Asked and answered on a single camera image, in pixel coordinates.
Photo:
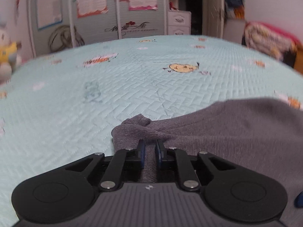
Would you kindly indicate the white cat plush toy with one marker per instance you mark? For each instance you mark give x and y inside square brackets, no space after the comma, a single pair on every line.
[6,52]

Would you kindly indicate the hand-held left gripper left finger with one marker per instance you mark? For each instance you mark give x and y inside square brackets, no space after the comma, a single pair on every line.
[141,153]

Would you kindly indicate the black chair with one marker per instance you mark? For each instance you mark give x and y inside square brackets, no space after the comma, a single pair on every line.
[290,59]

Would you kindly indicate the white sliding-door wardrobe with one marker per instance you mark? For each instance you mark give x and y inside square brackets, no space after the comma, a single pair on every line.
[99,28]

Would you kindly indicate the white door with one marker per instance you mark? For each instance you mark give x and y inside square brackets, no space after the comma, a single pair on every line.
[211,9]

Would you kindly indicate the red wall hanging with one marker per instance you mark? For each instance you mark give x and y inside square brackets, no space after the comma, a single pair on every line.
[17,0]

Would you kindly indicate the folded floral quilt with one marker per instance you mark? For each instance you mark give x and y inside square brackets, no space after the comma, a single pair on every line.
[265,37]

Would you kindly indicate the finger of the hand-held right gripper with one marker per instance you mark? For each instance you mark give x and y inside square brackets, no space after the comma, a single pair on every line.
[299,199]

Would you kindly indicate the blue bag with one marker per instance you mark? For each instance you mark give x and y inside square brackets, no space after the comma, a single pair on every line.
[233,1]

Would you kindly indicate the blue-bordered poster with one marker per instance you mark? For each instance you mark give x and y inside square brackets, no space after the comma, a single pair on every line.
[48,7]

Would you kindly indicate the small red ornament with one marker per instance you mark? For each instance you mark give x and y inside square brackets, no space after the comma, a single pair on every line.
[172,6]

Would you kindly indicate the white drawer cabinet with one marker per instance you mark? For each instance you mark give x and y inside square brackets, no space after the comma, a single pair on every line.
[178,21]

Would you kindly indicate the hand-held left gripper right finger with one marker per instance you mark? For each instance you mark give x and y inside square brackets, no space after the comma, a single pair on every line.
[159,155]

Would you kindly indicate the grey knit sweater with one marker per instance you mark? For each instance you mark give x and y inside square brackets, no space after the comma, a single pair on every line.
[224,134]

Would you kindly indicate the teal bee-print bedspread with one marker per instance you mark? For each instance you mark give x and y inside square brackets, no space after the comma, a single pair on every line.
[94,111]

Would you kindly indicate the wooden bedside cabinet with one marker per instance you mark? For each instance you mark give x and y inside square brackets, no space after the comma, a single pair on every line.
[299,61]

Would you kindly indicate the red blanket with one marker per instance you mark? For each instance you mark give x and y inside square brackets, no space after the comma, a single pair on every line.
[286,34]

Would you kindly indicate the orange bag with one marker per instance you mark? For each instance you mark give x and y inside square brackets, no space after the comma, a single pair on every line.
[239,13]

